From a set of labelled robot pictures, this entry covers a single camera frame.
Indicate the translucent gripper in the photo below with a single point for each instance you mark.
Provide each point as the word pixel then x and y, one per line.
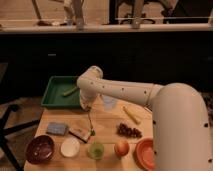
pixel 86 103

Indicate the green pickle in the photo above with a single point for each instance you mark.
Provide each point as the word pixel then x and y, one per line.
pixel 70 92

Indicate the orange apple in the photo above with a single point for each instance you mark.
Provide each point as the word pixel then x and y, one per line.
pixel 121 148

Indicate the bunch of dark grapes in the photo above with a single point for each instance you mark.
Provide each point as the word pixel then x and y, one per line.
pixel 124 130

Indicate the blue sponge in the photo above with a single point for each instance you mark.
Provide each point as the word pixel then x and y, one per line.
pixel 55 128

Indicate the fork with dark handle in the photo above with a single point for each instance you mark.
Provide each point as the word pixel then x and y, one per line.
pixel 91 125

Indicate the dark brush block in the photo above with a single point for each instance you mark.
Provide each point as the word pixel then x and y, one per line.
pixel 81 134

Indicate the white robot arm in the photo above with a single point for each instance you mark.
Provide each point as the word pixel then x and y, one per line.
pixel 181 133

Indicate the purple bowl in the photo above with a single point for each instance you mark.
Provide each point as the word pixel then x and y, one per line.
pixel 40 150

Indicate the clear plastic cup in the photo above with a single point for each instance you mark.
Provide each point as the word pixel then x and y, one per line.
pixel 109 102

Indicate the orange bowl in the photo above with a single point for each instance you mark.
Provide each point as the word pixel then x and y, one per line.
pixel 144 155

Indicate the green plastic tray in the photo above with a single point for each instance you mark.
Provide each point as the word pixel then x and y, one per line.
pixel 54 98

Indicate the black office chair base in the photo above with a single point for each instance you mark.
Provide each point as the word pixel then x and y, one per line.
pixel 6 131

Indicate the green cup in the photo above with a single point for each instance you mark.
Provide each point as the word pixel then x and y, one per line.
pixel 96 150

